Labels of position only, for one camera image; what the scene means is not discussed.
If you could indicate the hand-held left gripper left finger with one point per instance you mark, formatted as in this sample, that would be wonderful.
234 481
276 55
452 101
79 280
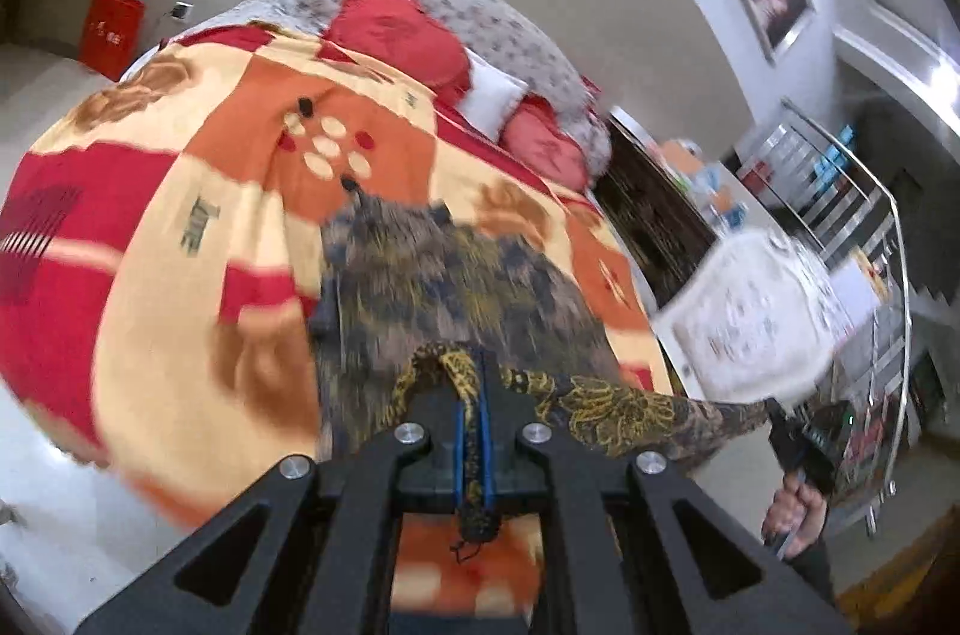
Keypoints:
456 455

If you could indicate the white ornate chair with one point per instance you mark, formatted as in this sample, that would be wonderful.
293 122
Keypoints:
750 312

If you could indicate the white pillow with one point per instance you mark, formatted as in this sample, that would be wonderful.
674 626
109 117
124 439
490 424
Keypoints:
491 95

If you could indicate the dark carved wooden cabinet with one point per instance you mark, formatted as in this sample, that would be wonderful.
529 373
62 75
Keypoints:
660 222

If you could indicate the red orange printed blanket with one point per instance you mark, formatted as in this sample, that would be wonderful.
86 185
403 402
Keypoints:
187 192

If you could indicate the person's right hand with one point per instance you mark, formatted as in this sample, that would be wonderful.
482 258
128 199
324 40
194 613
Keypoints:
791 519

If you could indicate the dark floral patterned shirt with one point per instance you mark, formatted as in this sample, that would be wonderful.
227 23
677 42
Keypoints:
465 290

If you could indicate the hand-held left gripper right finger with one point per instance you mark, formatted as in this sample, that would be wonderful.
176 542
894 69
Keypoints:
489 455

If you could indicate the red plastic bin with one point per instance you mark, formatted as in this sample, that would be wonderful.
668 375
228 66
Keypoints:
112 35

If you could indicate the red heart pillow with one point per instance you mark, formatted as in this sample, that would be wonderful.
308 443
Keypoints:
544 143
390 35

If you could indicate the person's right forearm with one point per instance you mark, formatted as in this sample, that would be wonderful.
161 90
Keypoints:
811 575

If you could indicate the bed with floral headboard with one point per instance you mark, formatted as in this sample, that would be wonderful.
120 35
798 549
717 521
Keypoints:
480 12

